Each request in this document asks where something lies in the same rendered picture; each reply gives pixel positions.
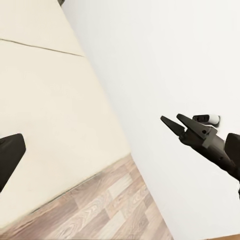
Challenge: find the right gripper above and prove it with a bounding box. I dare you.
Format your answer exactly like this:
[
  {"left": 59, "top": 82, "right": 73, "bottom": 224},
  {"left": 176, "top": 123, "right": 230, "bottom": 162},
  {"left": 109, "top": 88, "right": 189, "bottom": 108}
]
[{"left": 160, "top": 113, "right": 225, "bottom": 163}]

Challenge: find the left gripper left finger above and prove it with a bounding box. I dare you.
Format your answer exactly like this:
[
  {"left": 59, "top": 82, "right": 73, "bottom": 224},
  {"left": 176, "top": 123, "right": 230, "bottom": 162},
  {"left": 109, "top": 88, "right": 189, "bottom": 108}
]
[{"left": 0, "top": 133, "right": 26, "bottom": 193}]

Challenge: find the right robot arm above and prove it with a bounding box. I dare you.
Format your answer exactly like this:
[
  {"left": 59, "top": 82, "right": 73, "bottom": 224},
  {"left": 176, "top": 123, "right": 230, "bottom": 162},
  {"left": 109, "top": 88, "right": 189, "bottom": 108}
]
[{"left": 160, "top": 113, "right": 240, "bottom": 195}]

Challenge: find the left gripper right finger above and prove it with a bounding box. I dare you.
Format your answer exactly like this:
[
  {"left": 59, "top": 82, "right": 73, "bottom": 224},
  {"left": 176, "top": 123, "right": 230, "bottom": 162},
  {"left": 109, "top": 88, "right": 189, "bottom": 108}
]
[{"left": 223, "top": 132, "right": 240, "bottom": 173}]

